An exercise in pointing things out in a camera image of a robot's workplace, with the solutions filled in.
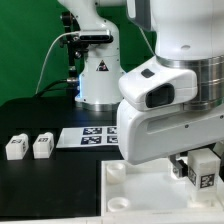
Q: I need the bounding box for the black cable at base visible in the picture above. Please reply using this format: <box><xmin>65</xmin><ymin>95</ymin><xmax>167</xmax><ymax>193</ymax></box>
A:
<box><xmin>34</xmin><ymin>77</ymin><xmax>80</xmax><ymax>98</ymax></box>

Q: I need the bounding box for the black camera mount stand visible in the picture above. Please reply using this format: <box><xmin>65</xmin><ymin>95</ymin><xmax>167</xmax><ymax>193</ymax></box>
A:
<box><xmin>59</xmin><ymin>11</ymin><xmax>94</xmax><ymax>82</ymax></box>

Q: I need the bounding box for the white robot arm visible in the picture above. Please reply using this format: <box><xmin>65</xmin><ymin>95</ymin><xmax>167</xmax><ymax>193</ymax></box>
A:
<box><xmin>58</xmin><ymin>0</ymin><xmax>224</xmax><ymax>164</ymax></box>

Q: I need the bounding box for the white sheet with AprilTags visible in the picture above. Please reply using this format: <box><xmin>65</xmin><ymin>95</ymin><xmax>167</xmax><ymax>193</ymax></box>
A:
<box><xmin>57</xmin><ymin>126</ymin><xmax>118</xmax><ymax>148</ymax></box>

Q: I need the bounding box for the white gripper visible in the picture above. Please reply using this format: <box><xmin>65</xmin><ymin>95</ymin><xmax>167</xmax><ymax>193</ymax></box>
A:
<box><xmin>117</xmin><ymin>56</ymin><xmax>224</xmax><ymax>178</ymax></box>

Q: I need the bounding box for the white cable left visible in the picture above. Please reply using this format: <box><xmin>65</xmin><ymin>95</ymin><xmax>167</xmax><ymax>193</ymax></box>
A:
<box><xmin>34</xmin><ymin>31</ymin><xmax>81</xmax><ymax>96</ymax></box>

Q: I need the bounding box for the white square table top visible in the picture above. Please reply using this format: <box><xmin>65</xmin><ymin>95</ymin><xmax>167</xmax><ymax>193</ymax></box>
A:
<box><xmin>101</xmin><ymin>159</ymin><xmax>224</xmax><ymax>216</ymax></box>

